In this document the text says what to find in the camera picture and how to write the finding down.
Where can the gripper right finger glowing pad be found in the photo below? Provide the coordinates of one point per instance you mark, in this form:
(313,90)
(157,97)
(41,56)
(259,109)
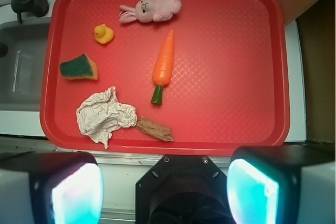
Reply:
(282,184)

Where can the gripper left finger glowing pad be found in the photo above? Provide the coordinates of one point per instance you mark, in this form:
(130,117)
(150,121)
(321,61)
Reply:
(50,188)

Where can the green and yellow sponge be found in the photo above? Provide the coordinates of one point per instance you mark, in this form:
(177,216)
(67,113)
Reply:
(81,67)

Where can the crumpled white paper towel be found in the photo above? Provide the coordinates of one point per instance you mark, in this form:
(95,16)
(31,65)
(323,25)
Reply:
(101,114)

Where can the grey sink basin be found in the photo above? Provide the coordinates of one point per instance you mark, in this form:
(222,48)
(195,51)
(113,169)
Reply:
(22,68)

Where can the orange plastic carrot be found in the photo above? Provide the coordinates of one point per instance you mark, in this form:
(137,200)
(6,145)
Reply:
(163,68)

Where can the red plastic tray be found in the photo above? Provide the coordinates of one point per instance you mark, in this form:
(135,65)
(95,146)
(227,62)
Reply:
(229,84)

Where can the yellow rubber duck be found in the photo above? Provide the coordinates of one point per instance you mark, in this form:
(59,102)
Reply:
(103,34)

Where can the pink plush bunny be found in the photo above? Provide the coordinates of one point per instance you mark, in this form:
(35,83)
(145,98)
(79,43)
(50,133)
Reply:
(147,11)

